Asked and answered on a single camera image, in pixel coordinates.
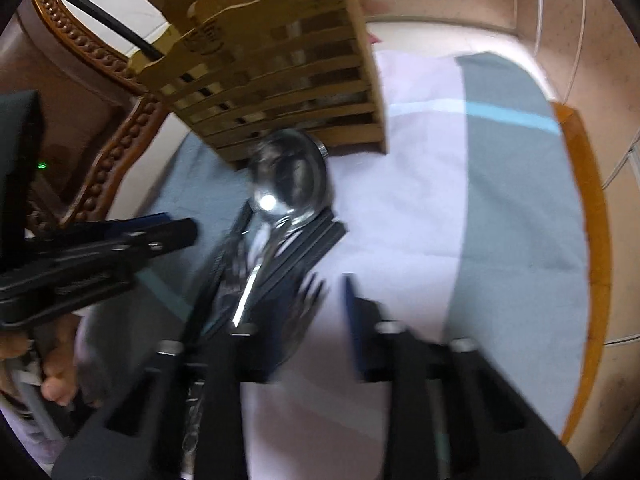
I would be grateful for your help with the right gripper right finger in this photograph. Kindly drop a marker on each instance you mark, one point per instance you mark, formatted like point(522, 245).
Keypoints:
point(451, 414)

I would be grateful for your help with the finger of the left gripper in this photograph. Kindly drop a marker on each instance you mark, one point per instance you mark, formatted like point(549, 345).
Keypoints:
point(155, 239)
point(140, 223)

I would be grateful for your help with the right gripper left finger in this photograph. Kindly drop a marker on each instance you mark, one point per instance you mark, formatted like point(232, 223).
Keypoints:
point(182, 395)

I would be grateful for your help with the large steel spoon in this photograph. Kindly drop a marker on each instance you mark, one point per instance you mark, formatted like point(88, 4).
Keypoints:
point(289, 187)

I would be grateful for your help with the black chopstick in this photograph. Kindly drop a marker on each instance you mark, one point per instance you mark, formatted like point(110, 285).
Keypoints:
point(309, 246)
point(119, 28)

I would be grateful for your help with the steel fork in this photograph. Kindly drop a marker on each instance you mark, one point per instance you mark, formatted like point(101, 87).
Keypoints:
point(306, 303)

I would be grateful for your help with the kitchen counter with cabinets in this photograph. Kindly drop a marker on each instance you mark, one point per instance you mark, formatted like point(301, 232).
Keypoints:
point(589, 52)

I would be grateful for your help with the person's hand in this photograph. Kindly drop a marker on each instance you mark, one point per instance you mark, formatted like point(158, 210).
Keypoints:
point(59, 383)

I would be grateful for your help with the carved brown wooden chair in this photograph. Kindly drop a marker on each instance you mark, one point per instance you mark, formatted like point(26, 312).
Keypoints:
point(99, 119)

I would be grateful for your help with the plaid grey white cloth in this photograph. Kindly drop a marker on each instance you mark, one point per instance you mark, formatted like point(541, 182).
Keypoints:
point(470, 226)

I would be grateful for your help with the wooden slatted utensil holder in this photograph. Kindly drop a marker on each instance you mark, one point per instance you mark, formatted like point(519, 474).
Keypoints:
point(235, 70)

